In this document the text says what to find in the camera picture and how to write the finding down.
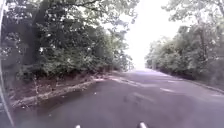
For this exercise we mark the stone kerb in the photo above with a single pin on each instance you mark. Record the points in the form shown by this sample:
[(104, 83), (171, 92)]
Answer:
[(50, 95)]

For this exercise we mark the robot's own part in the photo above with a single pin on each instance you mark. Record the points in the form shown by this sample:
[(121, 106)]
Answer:
[(143, 125), (77, 126)]

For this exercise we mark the wood of green trees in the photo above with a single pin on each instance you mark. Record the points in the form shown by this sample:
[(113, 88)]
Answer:
[(56, 43), (193, 50)]

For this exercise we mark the grey asphalt road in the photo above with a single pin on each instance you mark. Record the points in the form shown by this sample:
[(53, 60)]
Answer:
[(126, 106)]

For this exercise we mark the dirt verge with leaves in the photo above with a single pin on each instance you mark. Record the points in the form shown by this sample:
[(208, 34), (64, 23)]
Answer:
[(43, 87)]

